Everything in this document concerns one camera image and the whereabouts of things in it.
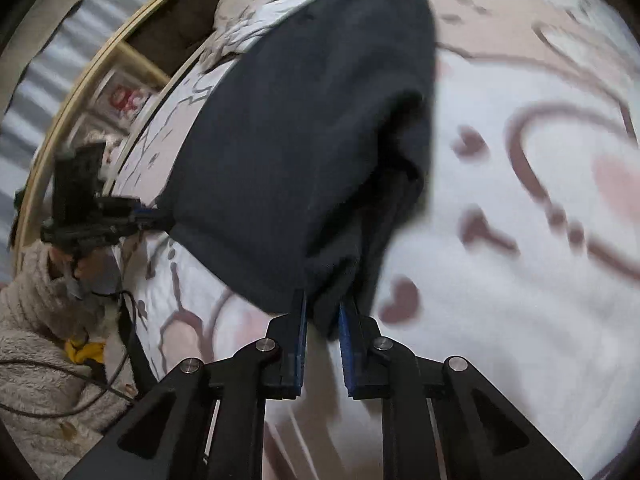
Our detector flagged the yellow item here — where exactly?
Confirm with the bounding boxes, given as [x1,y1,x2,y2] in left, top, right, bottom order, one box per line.
[65,337,108,366]

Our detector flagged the grey striped curtain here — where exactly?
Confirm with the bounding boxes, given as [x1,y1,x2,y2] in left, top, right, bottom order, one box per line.
[0,0,151,261]

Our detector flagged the wooden bedside shelf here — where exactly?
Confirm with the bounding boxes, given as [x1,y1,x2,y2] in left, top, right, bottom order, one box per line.
[10,0,226,271]

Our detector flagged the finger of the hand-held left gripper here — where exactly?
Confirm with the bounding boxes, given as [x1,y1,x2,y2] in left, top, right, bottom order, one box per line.
[132,204,173,228]

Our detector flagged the beige fleece jacket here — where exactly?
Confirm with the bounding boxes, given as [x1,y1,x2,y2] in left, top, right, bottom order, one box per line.
[0,332,141,466]

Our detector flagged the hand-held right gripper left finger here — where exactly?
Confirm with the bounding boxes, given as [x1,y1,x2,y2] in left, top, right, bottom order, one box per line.
[65,290,307,480]

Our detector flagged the black cable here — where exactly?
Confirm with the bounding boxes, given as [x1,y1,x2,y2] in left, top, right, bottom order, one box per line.
[0,290,156,416]

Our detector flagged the red and white boxed item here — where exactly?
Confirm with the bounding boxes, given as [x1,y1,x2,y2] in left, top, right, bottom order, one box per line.
[90,67,161,126]

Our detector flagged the dark grey garment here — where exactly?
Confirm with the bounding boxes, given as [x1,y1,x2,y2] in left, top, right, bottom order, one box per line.
[155,0,441,343]

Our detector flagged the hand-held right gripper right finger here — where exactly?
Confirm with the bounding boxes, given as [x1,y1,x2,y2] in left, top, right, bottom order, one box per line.
[339,297,582,480]

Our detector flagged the person's left hand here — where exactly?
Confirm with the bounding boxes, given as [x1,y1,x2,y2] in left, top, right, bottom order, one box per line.
[50,247,121,306]

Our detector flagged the beige printed curtain valance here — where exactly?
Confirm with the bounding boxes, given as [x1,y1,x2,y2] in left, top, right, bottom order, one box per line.
[0,0,131,111]

